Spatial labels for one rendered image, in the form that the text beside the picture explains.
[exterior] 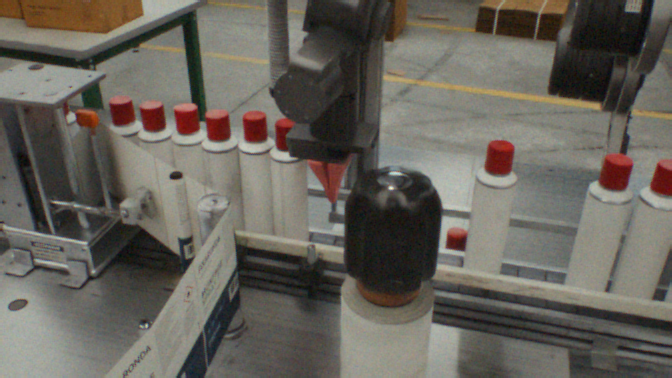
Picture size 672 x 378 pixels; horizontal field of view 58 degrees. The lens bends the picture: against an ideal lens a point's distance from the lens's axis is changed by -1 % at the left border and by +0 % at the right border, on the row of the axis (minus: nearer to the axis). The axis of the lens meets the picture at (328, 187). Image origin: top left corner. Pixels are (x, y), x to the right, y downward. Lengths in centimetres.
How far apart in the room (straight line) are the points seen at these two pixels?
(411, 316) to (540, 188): 73
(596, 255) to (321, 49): 44
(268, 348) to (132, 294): 22
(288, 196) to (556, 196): 56
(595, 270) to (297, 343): 39
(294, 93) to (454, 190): 61
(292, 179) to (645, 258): 46
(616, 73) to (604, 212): 89
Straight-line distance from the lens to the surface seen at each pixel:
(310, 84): 61
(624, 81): 166
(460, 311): 86
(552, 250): 106
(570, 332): 88
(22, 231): 95
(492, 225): 82
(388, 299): 53
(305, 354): 76
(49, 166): 89
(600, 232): 82
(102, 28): 240
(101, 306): 87
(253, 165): 85
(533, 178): 126
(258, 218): 90
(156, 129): 91
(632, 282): 88
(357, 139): 72
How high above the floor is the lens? 143
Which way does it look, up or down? 31 degrees down
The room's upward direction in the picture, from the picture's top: straight up
